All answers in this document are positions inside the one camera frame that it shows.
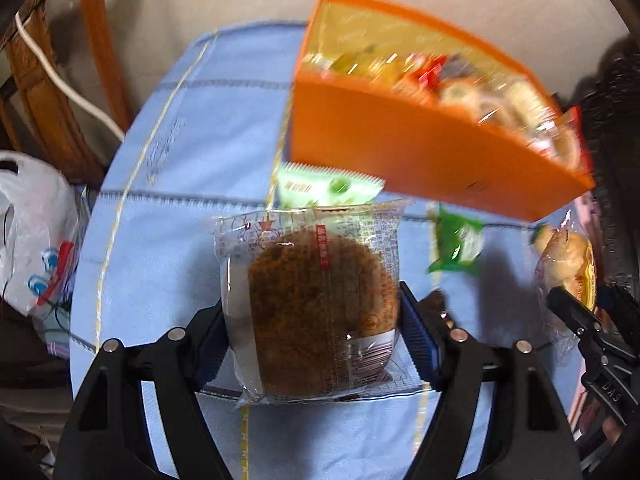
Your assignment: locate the white plastic bag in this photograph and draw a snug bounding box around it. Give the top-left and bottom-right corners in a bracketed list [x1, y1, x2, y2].
[0, 151, 93, 361]

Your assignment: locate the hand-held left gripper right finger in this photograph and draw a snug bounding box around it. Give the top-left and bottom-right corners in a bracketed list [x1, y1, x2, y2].
[397, 282, 583, 480]

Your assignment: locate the clear packet with red edge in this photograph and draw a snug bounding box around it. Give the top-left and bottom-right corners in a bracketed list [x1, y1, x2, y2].
[554, 106, 587, 171]

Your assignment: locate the pale green snack packet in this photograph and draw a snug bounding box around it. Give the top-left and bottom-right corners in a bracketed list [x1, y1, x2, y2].
[276, 162, 385, 210]

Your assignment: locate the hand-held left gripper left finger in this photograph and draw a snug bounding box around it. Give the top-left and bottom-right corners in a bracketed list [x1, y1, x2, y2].
[52, 300, 236, 480]

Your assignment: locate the red snack packet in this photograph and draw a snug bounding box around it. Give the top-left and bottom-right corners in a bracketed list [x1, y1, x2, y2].
[400, 55, 448, 93]

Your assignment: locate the clear packet of white buns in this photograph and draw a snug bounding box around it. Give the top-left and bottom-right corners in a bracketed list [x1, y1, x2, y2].
[440, 77, 556, 131]

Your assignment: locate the white cable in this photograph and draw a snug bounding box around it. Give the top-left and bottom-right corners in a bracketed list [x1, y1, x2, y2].
[14, 10, 126, 141]

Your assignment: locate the dark carved wooden furniture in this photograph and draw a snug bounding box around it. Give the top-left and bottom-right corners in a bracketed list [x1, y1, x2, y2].
[550, 0, 640, 286]

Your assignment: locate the green cracker packet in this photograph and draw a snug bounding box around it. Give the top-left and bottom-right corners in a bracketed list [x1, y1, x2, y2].
[310, 42, 396, 81]

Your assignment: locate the brown floss cake packet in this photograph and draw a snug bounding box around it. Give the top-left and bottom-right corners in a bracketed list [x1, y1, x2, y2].
[214, 199, 416, 406]

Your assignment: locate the orange box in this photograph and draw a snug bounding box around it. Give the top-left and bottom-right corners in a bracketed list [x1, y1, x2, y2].
[289, 0, 596, 222]

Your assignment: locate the blue tablecloth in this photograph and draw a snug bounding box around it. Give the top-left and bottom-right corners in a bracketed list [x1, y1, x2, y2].
[69, 21, 601, 480]

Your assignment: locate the brown wooden chair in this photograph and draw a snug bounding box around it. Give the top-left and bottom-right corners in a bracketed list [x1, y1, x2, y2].
[0, 0, 133, 186]

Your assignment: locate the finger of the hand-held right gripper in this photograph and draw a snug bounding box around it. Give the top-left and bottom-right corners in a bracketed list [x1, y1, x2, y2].
[597, 282, 640, 332]
[546, 286, 608, 356]

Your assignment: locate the bright green snack packet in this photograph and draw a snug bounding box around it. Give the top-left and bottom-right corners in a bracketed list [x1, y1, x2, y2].
[426, 205, 485, 277]

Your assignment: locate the golden bread packet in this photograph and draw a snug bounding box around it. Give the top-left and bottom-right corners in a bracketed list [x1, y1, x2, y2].
[531, 210, 598, 346]

